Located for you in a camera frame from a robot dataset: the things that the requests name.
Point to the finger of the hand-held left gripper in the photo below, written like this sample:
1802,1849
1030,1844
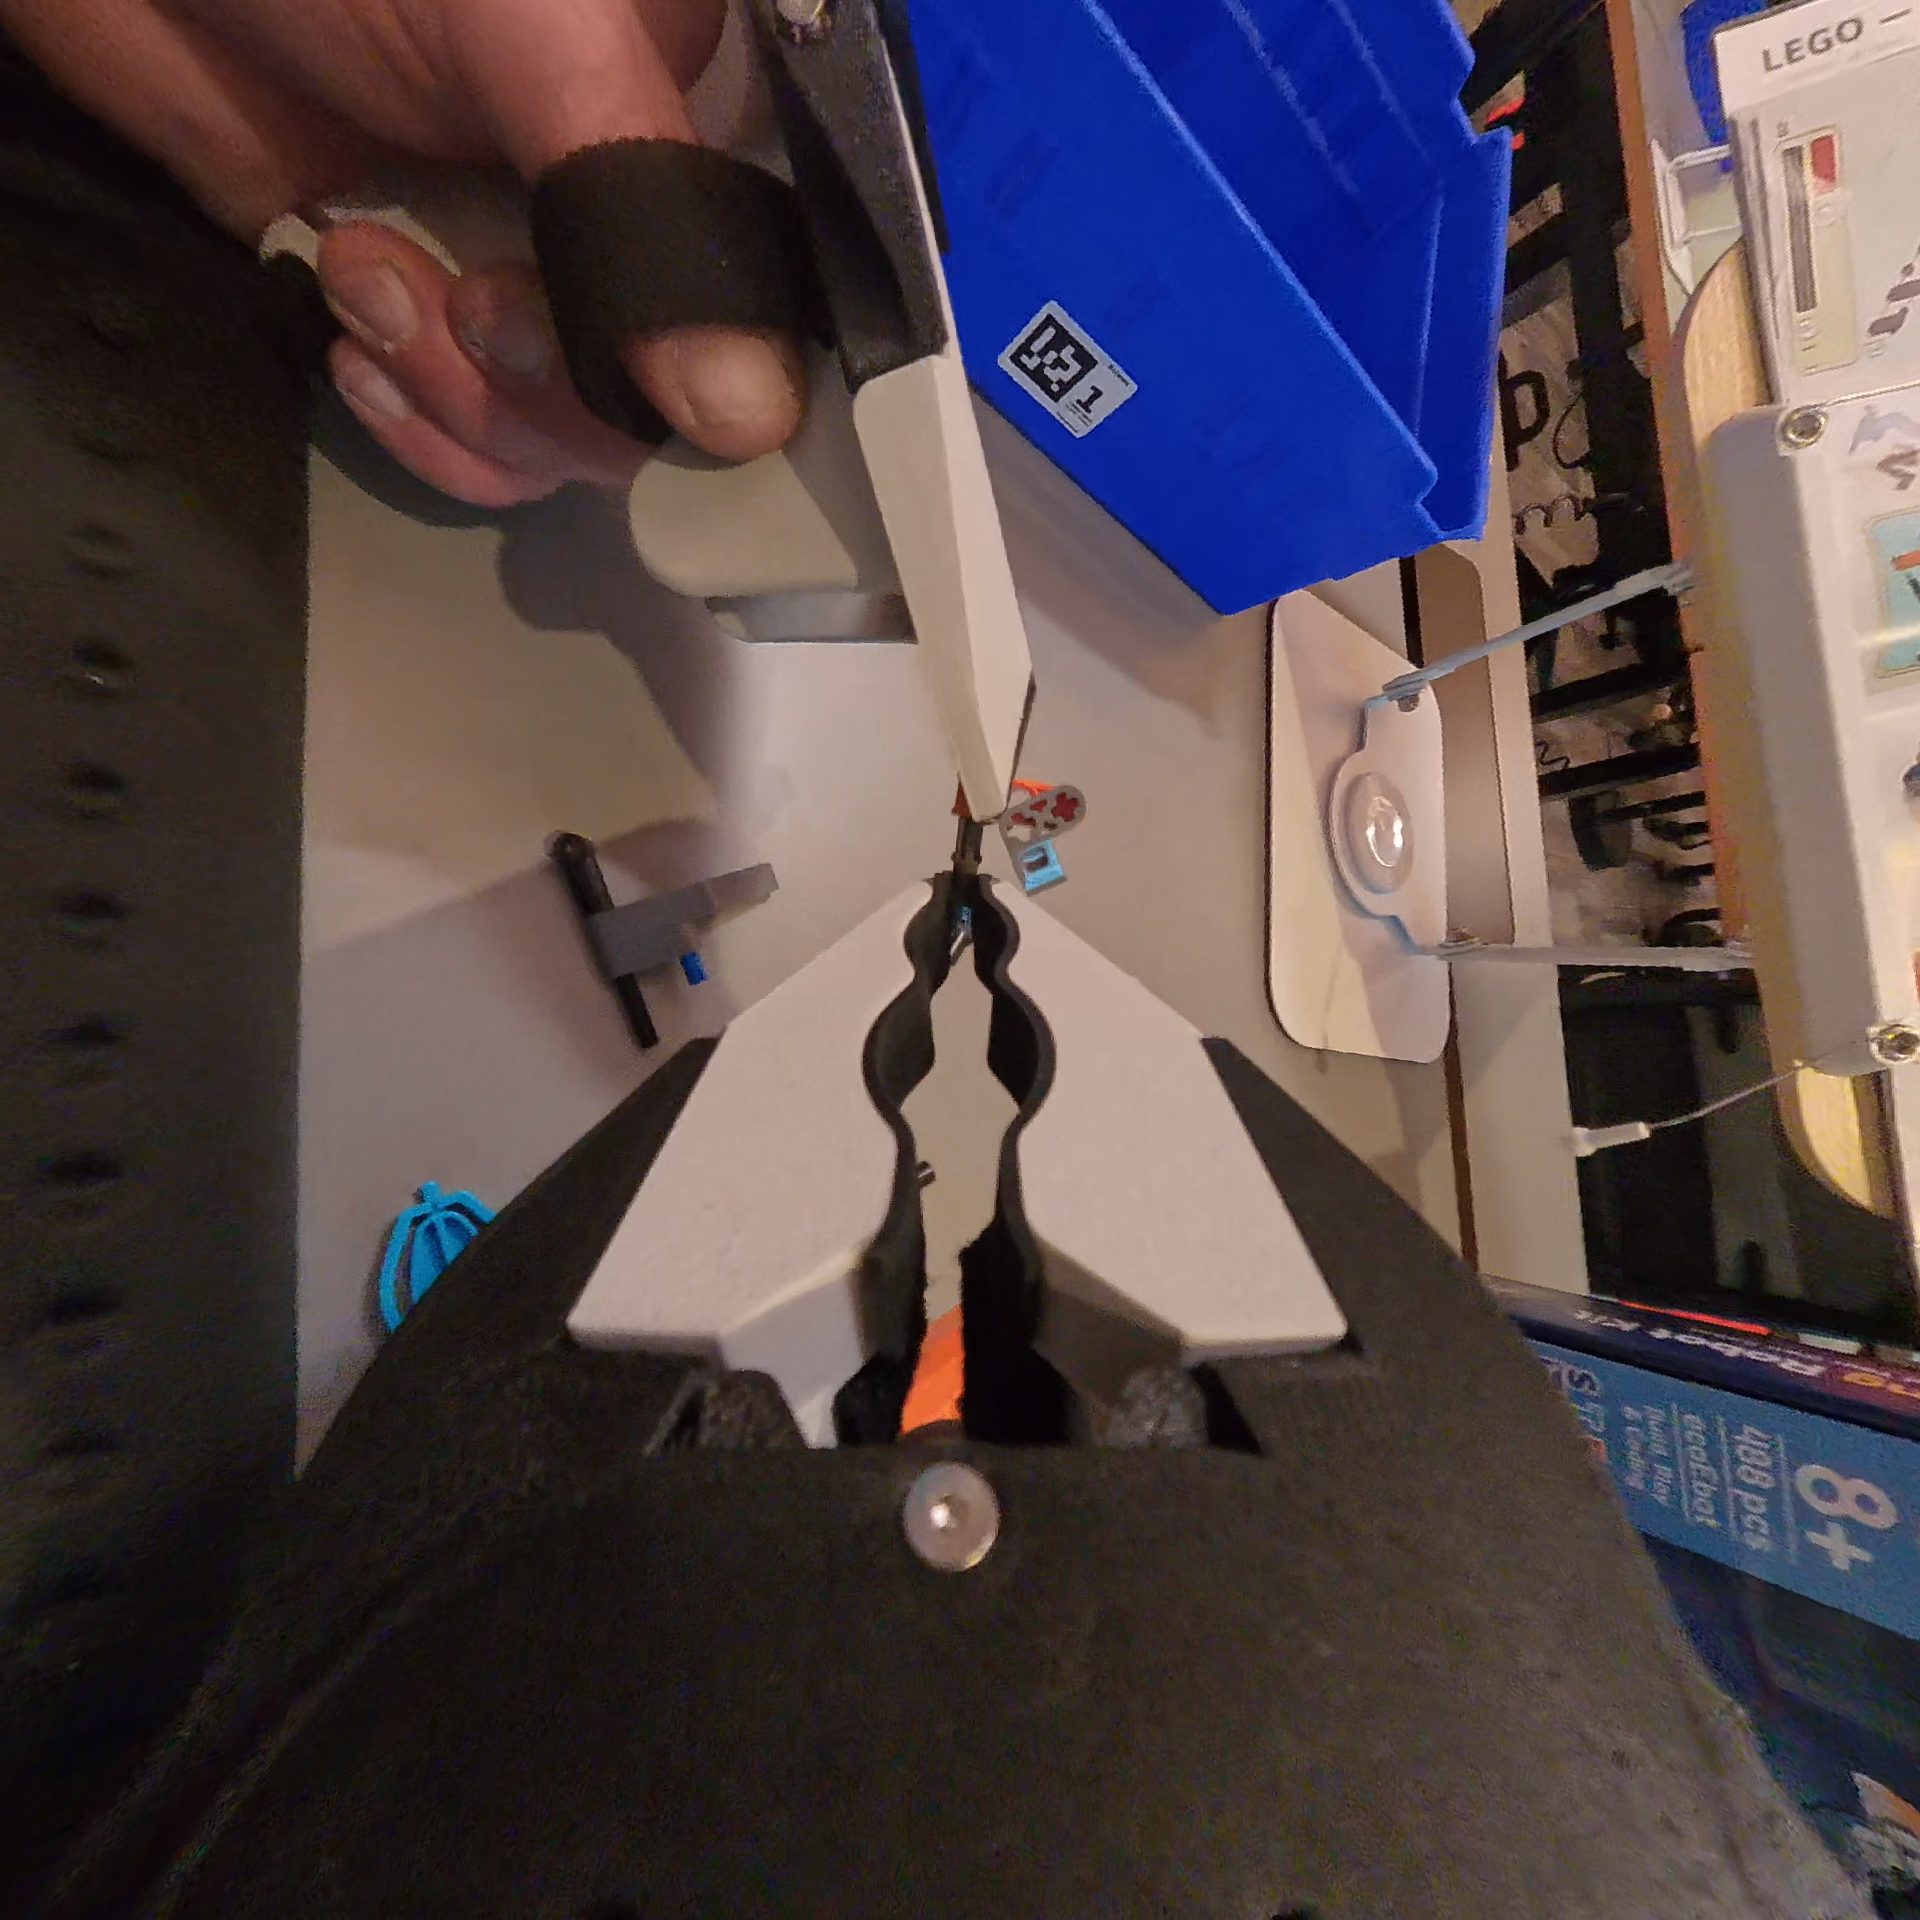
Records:
953,599

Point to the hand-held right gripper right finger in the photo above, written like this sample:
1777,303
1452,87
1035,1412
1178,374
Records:
1170,1202

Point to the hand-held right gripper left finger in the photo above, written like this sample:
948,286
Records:
733,1202

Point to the orange connector piece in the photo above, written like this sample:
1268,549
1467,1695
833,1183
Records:
1026,788

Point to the dark grey connector piece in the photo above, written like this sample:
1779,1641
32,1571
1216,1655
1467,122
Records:
1026,827

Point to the person's left hand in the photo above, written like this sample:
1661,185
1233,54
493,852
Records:
376,90

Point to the grey and orange brick model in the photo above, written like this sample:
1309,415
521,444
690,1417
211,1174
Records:
933,1373

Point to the grey beam black axle assembly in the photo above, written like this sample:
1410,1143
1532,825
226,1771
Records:
661,916

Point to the translucent blue plastic tool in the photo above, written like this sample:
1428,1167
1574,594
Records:
428,1244

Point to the blue plastic bin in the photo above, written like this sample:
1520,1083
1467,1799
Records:
1200,225

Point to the white stand peg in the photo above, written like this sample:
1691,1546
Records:
1605,1137

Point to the blue printed cardboard box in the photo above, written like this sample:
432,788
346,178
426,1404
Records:
1770,1485

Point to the black perforated board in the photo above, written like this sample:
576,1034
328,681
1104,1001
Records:
134,902

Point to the white booklet holder board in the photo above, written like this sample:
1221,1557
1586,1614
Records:
1786,750

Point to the light wooden backing board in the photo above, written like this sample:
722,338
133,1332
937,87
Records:
1717,346

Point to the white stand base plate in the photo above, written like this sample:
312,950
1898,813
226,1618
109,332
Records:
1336,961

